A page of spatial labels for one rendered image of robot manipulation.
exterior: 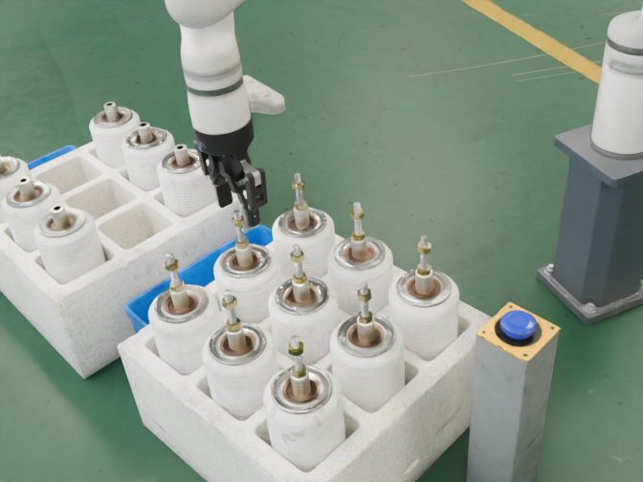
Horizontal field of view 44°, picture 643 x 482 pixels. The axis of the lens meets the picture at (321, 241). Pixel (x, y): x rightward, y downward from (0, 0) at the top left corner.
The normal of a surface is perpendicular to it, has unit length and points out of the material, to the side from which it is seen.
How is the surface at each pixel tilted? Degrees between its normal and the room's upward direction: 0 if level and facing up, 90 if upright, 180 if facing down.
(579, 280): 90
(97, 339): 90
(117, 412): 0
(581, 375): 0
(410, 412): 90
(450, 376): 90
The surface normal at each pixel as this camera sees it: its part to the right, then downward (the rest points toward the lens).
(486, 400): -0.69, 0.49
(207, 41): -0.04, -0.65
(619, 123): -0.51, 0.56
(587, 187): -0.91, 0.30
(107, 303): 0.68, 0.42
